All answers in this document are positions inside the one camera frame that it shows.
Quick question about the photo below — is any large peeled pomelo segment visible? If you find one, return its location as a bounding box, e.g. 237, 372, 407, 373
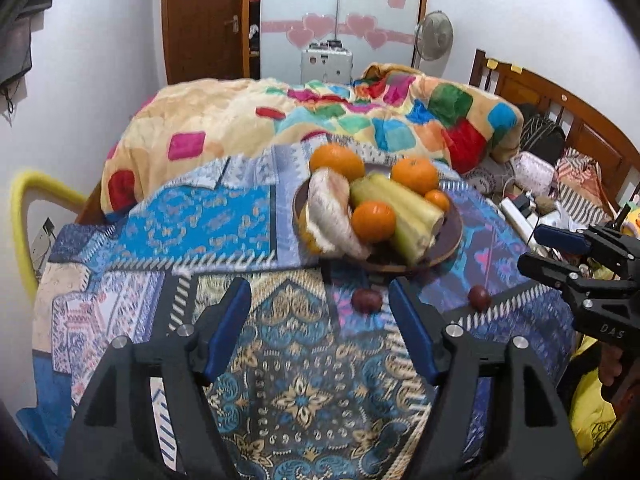
297, 167, 371, 260

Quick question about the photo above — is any wooden headboard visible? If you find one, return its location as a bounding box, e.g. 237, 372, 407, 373
469, 50, 639, 208

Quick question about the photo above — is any wardrobe with heart stickers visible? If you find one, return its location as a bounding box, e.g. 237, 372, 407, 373
250, 0, 426, 84

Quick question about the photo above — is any dark purple plate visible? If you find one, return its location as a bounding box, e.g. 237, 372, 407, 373
292, 161, 466, 273

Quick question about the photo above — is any brown wooden door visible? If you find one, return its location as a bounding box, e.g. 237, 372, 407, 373
162, 0, 244, 84

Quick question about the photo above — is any large orange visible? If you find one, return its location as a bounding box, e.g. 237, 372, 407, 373
309, 143, 366, 182

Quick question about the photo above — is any dark passion fruit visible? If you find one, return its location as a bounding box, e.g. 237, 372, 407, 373
468, 285, 492, 313
352, 288, 383, 315

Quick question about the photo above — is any wall power socket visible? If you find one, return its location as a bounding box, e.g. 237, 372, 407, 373
29, 218, 55, 273

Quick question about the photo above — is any white box appliance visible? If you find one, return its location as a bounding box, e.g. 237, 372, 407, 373
300, 40, 354, 84

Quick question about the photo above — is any blue patterned bedsheet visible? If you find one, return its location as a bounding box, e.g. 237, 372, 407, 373
20, 140, 575, 479

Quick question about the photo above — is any person's hand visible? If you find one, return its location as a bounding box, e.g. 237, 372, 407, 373
599, 342, 623, 386

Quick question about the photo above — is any standing electric fan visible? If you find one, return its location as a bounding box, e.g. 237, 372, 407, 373
412, 11, 454, 68

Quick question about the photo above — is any sugarcane piece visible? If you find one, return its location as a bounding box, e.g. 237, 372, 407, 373
367, 172, 446, 236
350, 172, 445, 266

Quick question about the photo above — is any yellow foam tube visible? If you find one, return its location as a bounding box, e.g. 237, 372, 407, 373
8, 169, 89, 304

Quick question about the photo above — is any yellow plush toy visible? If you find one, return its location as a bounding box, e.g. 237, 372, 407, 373
620, 205, 640, 240

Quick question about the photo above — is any colourful patchwork quilt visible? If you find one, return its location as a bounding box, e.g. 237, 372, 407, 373
100, 63, 524, 216

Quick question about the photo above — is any black bag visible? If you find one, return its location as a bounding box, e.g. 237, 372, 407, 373
518, 103, 565, 167

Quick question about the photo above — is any small orange front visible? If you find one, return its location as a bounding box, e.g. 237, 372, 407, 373
352, 200, 396, 244

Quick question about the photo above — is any small tangerine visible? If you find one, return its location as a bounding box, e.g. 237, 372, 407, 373
424, 188, 451, 214

